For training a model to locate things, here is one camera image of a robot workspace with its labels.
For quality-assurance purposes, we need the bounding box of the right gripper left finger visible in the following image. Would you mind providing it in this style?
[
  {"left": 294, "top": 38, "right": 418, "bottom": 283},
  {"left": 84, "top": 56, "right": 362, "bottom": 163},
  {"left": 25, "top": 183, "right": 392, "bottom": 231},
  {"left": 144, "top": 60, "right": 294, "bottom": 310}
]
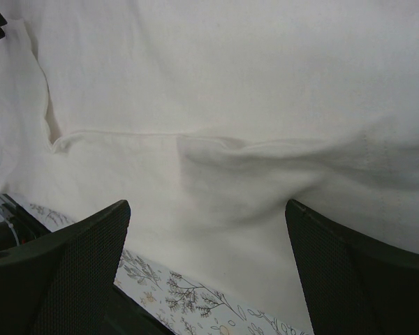
[{"left": 0, "top": 200, "right": 131, "bottom": 334}]

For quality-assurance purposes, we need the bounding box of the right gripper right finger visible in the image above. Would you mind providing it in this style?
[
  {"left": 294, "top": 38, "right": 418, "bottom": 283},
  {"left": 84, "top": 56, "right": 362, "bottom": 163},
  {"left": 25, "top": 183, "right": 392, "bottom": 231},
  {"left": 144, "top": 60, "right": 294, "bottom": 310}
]
[{"left": 286, "top": 200, "right": 419, "bottom": 334}]

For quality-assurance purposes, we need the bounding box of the white t shirt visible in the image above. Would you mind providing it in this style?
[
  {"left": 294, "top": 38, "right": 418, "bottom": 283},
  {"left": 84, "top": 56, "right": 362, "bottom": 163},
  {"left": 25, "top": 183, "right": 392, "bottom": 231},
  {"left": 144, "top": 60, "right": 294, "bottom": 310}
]
[{"left": 0, "top": 1, "right": 419, "bottom": 330}]

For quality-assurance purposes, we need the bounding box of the floral table mat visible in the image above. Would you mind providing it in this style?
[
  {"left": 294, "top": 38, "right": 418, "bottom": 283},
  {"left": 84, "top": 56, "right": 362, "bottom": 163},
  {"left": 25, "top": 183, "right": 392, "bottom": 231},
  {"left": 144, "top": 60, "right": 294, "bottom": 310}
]
[{"left": 0, "top": 90, "right": 315, "bottom": 335}]

